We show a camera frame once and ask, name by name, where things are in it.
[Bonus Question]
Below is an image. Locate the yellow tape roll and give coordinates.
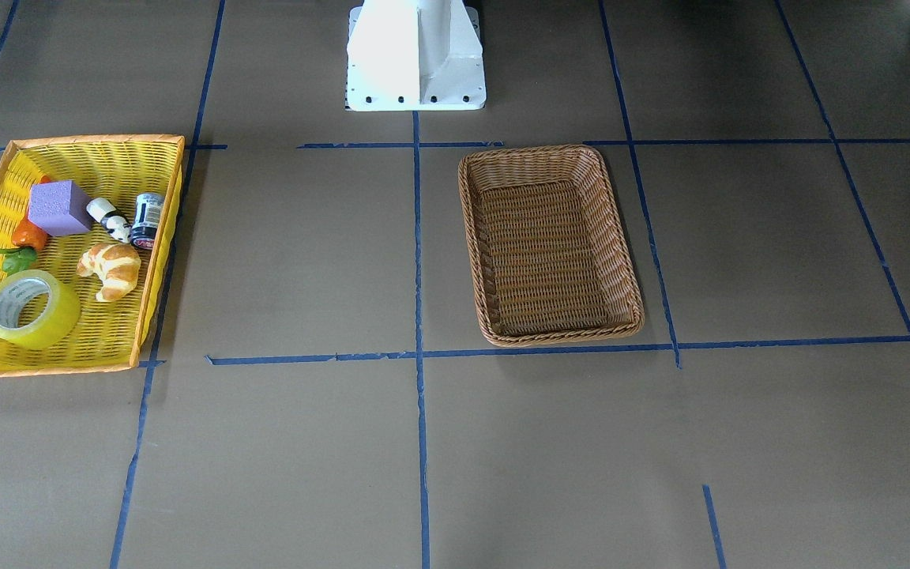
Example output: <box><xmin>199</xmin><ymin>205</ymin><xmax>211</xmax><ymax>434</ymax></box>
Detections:
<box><xmin>0</xmin><ymin>269</ymin><xmax>81</xmax><ymax>349</ymax></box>

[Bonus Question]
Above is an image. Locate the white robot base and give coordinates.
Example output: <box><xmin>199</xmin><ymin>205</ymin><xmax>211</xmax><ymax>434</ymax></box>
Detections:
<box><xmin>344</xmin><ymin>1</ymin><xmax>487</xmax><ymax>112</ymax></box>

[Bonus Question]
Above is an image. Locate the brown wicker basket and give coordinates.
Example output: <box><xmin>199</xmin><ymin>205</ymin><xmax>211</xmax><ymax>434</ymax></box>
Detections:
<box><xmin>457</xmin><ymin>145</ymin><xmax>645</xmax><ymax>347</ymax></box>

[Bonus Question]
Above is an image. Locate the yellow woven basket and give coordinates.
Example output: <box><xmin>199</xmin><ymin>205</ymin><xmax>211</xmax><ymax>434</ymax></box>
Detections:
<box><xmin>0</xmin><ymin>134</ymin><xmax>186</xmax><ymax>377</ymax></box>

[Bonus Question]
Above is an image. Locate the small black can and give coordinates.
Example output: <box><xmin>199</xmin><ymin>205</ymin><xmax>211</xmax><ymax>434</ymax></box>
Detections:
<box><xmin>130</xmin><ymin>192</ymin><xmax>165</xmax><ymax>250</ymax></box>

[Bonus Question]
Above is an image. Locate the toy croissant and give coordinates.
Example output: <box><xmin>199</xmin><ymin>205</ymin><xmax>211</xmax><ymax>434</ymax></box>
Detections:
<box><xmin>76</xmin><ymin>242</ymin><xmax>141</xmax><ymax>303</ymax></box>

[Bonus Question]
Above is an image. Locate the panda figurine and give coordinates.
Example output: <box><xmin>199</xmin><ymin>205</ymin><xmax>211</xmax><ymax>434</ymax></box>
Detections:
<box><xmin>86</xmin><ymin>197</ymin><xmax>131</xmax><ymax>244</ymax></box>

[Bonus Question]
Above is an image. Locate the purple foam cube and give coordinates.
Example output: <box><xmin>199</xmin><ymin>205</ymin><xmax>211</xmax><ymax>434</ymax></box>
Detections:
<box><xmin>28</xmin><ymin>179</ymin><xmax>96</xmax><ymax>237</ymax></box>

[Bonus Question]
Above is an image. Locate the orange toy carrot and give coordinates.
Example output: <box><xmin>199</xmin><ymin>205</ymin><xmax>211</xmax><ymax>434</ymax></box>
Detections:
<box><xmin>0</xmin><ymin>197</ymin><xmax>50</xmax><ymax>275</ymax></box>

